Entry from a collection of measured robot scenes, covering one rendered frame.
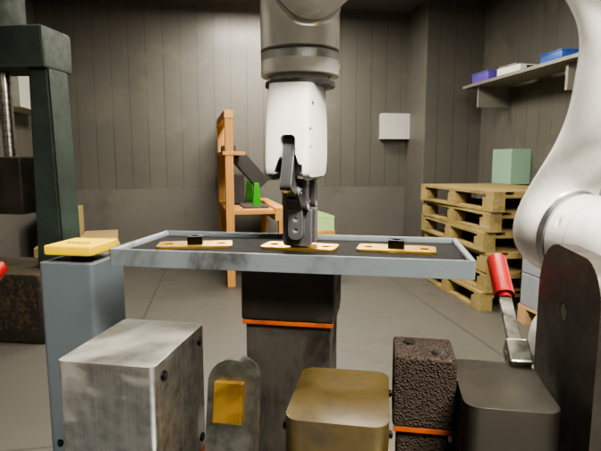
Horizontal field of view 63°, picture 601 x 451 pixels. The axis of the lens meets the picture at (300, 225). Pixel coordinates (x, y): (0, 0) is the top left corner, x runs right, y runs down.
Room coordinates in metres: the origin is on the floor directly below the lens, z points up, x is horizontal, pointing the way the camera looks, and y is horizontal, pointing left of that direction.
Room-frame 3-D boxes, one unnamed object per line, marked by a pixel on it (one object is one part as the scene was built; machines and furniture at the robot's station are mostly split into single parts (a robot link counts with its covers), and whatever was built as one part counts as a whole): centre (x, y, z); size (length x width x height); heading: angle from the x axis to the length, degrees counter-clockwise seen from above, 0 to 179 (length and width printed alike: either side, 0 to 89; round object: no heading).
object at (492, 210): (4.70, -1.85, 0.50); 1.40 x 0.96 x 1.00; 10
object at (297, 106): (0.55, 0.00, 1.29); 0.10 x 0.07 x 0.11; 166
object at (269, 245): (0.55, 0.00, 1.17); 0.08 x 0.04 x 0.01; 76
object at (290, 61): (0.55, 0.00, 1.35); 0.09 x 0.08 x 0.03; 166
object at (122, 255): (0.54, 0.01, 1.16); 0.37 x 0.14 x 0.02; 80
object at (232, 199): (5.54, 0.34, 0.86); 1.37 x 1.19 x 1.73; 10
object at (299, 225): (0.52, 0.01, 1.20); 0.03 x 0.03 x 0.07; 76
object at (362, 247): (0.53, -0.10, 1.17); 0.08 x 0.04 x 0.01; 76
